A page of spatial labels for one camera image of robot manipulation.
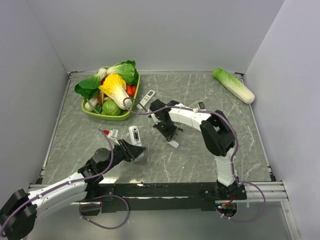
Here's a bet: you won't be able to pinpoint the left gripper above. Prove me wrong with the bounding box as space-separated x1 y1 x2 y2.
101 138 146 174

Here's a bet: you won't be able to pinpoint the white remote with coloured buttons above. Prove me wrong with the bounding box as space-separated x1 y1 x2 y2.
128 125 142 147

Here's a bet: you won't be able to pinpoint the bok choy toy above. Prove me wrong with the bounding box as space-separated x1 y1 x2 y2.
74 68 107 99

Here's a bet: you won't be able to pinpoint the white air conditioner remote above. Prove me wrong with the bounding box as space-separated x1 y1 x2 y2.
136 90 156 110

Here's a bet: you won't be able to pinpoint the white mushroom toy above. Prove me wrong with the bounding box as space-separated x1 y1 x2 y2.
84 96 98 112

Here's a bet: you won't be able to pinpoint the white battery cover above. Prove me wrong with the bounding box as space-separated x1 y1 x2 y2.
168 140 179 148

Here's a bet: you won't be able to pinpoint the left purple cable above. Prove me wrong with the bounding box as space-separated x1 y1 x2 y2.
0 128 131 237

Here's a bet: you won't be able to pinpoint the long napa cabbage toy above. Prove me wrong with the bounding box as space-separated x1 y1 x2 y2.
212 68 255 105

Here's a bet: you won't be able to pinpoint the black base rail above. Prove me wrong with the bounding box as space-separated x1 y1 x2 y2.
80 182 247 216

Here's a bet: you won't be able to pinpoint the yellow napa cabbage toy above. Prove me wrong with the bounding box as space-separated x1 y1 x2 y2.
98 73 133 110

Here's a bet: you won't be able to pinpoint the green plastic basket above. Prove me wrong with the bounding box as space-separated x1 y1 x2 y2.
81 66 141 121

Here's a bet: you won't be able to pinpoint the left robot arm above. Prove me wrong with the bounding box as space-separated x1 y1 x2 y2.
0 139 146 240

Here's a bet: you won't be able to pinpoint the red tomato toys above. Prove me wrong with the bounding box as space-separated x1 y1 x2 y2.
126 84 137 98

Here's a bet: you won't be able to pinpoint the green lettuce toy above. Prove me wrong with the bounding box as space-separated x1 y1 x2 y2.
107 60 139 86

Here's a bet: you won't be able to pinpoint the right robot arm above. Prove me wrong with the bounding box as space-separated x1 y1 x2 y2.
149 99 238 199

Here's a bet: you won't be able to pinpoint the slim white remote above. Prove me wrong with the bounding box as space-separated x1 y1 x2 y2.
198 102 206 110

